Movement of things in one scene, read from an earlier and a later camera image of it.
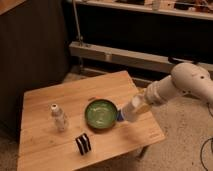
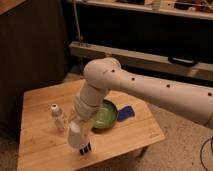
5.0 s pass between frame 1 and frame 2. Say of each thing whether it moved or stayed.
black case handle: stayed
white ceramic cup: moved
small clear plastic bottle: stayed
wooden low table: stayed
